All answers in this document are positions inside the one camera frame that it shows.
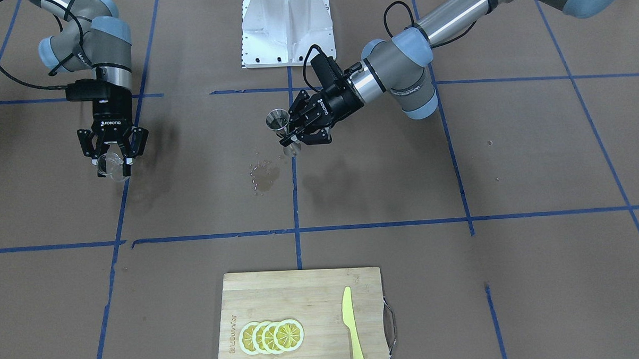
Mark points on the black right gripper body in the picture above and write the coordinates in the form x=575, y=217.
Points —
x=112, y=113

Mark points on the lemon slice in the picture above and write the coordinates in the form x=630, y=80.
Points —
x=268, y=339
x=289, y=335
x=247, y=339
x=257, y=337

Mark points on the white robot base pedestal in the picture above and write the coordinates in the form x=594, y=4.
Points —
x=280, y=32

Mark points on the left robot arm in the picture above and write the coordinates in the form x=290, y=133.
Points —
x=398, y=66

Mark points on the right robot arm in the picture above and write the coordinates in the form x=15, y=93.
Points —
x=96, y=39

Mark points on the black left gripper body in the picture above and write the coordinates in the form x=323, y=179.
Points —
x=337, y=101

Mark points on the small glass measuring cup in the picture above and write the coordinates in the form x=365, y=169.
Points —
x=111, y=166

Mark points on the yellow plastic knife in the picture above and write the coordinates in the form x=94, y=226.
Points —
x=349, y=321

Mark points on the steel jigger cup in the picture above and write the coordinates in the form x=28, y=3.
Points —
x=278, y=121

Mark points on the bamboo cutting board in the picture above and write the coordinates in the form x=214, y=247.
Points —
x=313, y=298

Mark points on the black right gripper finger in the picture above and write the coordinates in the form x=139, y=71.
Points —
x=93, y=144
x=133, y=142

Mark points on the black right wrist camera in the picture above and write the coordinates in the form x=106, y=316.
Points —
x=87, y=90

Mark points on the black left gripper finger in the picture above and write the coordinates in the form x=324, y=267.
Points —
x=320, y=136
x=305, y=113

